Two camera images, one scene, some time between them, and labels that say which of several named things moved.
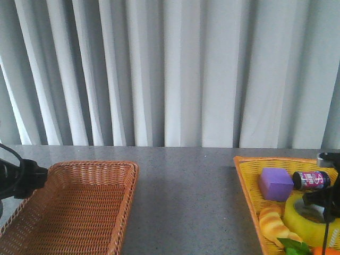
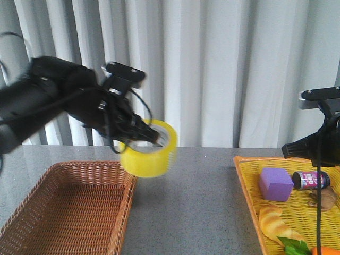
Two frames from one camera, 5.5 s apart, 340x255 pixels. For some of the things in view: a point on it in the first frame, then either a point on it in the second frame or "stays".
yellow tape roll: [309, 232] to [148, 164]
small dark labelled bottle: [311, 180] stays
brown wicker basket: [81, 210] stays
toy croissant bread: [272, 226] stays
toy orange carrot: [318, 251] stays
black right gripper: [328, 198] to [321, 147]
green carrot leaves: [292, 247] stays
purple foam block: [275, 184] stays
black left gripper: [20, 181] to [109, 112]
